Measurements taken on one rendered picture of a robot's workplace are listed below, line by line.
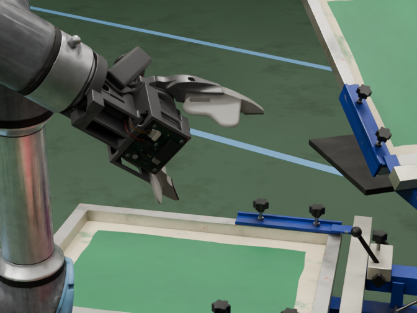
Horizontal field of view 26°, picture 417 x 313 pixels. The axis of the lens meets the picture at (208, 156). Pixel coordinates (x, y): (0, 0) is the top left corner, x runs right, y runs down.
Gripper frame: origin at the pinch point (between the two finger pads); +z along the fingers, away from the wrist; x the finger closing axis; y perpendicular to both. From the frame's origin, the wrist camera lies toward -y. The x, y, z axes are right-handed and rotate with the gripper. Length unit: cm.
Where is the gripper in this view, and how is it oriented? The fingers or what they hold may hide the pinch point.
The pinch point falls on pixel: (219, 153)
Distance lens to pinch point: 103.0
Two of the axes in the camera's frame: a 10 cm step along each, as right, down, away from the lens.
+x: 6.4, -6.6, -4.0
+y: 1.7, 6.3, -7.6
